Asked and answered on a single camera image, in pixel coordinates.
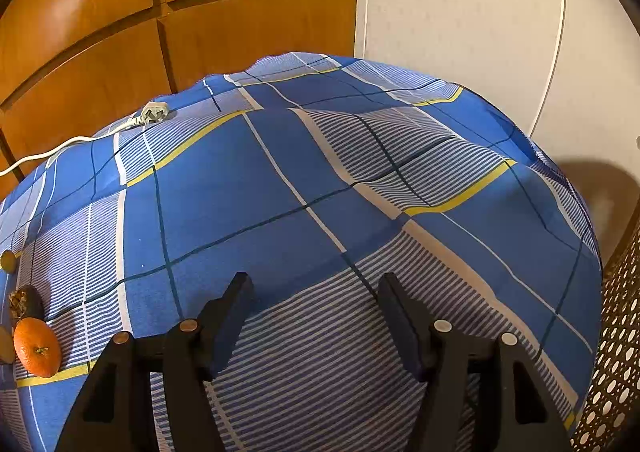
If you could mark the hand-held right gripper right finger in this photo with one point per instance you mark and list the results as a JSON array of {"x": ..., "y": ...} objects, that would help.
[{"x": 407, "y": 342}]

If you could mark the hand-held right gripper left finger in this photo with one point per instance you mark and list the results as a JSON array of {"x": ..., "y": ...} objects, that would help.
[{"x": 225, "y": 342}]

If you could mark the blue plaid tablecloth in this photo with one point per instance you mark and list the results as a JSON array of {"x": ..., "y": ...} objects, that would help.
[{"x": 280, "y": 167}]

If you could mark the orange tangerine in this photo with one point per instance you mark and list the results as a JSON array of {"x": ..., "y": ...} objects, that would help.
[{"x": 37, "y": 348}]

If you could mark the dark fruit with brown top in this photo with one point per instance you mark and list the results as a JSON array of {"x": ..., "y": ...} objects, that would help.
[{"x": 27, "y": 303}]

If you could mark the woven rattan basket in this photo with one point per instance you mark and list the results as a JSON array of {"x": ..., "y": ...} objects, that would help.
[{"x": 617, "y": 357}]

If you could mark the brown oval fruit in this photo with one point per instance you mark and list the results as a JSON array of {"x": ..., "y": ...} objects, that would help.
[{"x": 5, "y": 347}]

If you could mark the pale brown fruit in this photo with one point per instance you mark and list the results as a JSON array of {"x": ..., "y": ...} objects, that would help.
[{"x": 7, "y": 261}]

